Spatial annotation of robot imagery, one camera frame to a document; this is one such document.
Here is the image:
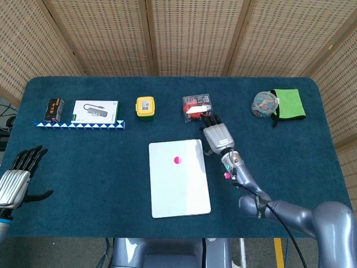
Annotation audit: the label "green microfiber cloth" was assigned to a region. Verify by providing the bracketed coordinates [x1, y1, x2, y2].
[271, 88, 306, 128]

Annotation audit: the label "white rectangular board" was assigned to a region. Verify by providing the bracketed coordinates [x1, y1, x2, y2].
[148, 138, 212, 219]

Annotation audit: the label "clear box red contents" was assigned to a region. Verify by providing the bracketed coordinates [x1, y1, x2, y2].
[182, 93, 213, 124]

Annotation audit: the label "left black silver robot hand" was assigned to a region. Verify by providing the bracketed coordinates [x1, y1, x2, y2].
[0, 145, 54, 210]

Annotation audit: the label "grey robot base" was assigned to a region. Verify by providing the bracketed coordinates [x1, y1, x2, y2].
[110, 237, 233, 268]

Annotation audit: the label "white USB hub box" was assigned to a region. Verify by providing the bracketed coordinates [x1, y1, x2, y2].
[70, 100, 120, 124]

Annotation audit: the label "woven folding screen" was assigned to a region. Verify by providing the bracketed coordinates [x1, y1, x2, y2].
[0, 0, 357, 179]

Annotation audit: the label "blue white snake puzzle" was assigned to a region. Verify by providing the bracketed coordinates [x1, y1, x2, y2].
[33, 119, 126, 130]

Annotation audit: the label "blue floor cable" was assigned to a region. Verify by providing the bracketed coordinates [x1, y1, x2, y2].
[103, 237, 113, 268]

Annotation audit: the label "yellow green mini bin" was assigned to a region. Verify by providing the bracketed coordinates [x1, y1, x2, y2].
[135, 96, 156, 123]

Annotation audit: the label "clear jar of binder clips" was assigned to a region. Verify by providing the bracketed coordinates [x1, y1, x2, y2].
[250, 90, 280, 119]

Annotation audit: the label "blue carpet table mat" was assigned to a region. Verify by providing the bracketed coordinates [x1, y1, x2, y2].
[0, 75, 353, 238]

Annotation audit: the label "small black gold box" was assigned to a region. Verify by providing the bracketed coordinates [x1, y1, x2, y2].
[43, 98, 65, 123]

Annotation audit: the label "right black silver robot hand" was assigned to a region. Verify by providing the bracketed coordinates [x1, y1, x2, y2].
[199, 113, 236, 156]

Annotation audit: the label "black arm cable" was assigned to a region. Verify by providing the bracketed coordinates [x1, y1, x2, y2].
[230, 149, 309, 268]

